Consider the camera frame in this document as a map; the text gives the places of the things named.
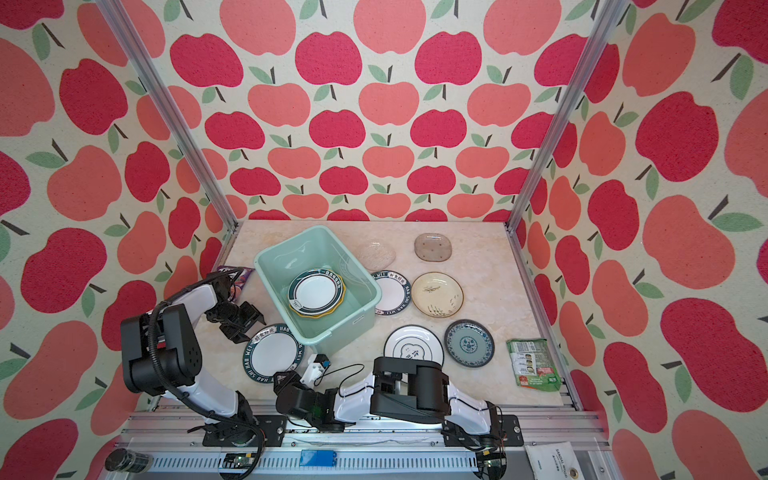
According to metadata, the blue patterned small plate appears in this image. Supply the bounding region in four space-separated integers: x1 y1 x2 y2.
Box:
444 319 495 368

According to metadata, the small green rim lettered plate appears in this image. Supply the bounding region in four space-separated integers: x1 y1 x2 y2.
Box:
372 270 411 316

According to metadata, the smoky brown glass plate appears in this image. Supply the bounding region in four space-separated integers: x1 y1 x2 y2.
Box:
414 233 453 262

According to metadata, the white plate black flower emblem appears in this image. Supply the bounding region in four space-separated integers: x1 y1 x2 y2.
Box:
383 325 445 365

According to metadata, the green snack packet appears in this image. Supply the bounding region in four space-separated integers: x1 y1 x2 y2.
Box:
506 338 562 392

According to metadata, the red and green ringed plate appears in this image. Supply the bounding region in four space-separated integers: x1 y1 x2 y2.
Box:
287 268 346 316

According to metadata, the purple candy bag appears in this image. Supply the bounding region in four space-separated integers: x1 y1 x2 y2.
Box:
229 267 254 301

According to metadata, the blue label block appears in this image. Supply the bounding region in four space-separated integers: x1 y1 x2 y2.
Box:
299 450 337 468

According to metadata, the white paper sheet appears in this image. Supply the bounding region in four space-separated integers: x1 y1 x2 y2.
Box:
525 442 585 480

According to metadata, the beige ceramic bowl plate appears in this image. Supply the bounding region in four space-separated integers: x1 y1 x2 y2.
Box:
412 272 465 318

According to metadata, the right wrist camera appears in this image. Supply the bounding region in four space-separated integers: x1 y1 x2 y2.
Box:
301 354 331 388

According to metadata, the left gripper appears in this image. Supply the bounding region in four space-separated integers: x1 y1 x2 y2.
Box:
205 300 265 343

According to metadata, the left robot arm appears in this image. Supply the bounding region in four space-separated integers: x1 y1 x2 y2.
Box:
120 267 264 444

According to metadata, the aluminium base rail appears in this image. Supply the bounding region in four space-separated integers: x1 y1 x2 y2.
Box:
94 403 622 479

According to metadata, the clear glass plate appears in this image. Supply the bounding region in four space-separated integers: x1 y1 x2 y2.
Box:
351 241 396 272

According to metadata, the aluminium frame post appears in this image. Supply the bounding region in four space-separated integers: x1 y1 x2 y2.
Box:
96 0 239 234
505 0 629 237

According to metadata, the left aluminium frame post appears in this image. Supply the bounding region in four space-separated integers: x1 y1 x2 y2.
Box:
96 0 239 234

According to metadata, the mint green plastic bin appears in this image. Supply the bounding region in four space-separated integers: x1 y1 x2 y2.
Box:
254 226 382 356

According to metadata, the black cylindrical knob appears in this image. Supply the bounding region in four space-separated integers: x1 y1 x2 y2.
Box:
104 448 153 474

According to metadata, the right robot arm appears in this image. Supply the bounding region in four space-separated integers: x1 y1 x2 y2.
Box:
273 357 504 445

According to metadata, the yellow polka dot plate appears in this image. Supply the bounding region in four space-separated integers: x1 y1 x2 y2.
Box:
287 269 348 320

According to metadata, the large green rim lettered plate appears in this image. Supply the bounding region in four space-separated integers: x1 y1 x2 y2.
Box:
242 324 305 384

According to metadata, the right aluminium frame post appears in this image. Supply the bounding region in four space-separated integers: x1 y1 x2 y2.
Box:
505 0 629 237

